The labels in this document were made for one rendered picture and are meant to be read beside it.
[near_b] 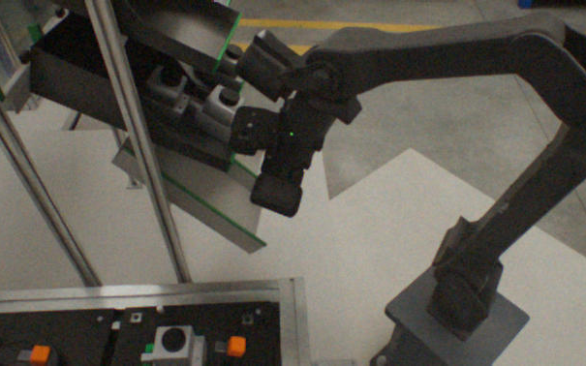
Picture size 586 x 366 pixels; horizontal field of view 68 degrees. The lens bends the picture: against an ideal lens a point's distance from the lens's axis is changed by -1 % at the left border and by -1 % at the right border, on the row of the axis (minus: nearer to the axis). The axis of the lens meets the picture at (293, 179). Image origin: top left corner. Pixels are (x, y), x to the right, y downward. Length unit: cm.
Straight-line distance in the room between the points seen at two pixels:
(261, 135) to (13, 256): 71
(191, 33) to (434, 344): 51
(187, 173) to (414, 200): 56
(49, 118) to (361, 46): 116
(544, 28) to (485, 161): 227
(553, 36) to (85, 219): 97
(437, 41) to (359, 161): 206
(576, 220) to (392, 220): 161
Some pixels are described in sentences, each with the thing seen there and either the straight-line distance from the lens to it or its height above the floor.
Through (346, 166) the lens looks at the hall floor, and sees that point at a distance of 242.
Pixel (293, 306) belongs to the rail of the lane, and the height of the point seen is 95.
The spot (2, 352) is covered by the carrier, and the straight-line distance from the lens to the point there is 82.
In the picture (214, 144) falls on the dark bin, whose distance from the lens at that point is 67.
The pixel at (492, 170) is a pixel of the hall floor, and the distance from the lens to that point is 261.
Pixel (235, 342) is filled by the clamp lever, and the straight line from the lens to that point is 61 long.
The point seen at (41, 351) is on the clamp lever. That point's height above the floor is 107.
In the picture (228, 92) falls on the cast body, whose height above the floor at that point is 127.
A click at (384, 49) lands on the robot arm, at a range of 43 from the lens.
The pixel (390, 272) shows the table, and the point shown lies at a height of 86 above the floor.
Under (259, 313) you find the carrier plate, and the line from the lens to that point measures 75.
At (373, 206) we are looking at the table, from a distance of 105.
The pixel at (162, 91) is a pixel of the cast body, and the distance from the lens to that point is 64.
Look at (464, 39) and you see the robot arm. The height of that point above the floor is 145.
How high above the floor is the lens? 162
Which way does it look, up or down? 44 degrees down
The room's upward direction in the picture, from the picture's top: straight up
